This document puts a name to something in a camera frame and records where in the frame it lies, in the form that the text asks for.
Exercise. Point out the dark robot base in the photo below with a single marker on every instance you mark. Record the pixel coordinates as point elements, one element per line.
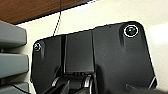
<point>110,56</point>

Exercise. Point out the grey bin blue lid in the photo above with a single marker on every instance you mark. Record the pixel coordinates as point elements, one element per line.
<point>11,35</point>

